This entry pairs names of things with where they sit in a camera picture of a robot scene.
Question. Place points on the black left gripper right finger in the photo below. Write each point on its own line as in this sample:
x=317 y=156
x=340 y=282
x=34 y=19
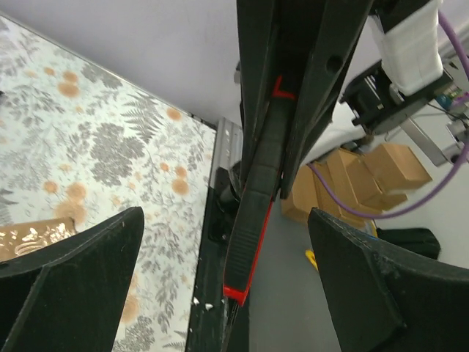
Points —
x=385 y=298

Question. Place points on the red black utility knife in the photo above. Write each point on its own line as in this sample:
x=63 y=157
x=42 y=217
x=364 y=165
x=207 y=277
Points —
x=260 y=190

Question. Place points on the brown cardboard boxes on floor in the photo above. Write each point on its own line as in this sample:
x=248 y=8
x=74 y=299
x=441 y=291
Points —
x=372 y=183

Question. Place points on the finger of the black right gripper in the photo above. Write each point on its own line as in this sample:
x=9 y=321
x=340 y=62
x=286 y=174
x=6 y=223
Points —
x=341 y=24
x=256 y=36

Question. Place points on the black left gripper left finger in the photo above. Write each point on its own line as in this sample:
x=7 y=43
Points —
x=69 y=296

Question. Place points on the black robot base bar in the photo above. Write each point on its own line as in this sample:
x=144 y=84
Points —
x=210 y=311

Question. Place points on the black bag on floor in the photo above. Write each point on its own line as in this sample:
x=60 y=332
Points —
x=421 y=241

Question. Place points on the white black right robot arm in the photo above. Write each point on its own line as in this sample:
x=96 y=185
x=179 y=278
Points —
x=294 y=56

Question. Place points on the brown cardboard express box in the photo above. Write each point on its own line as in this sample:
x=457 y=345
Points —
x=24 y=238

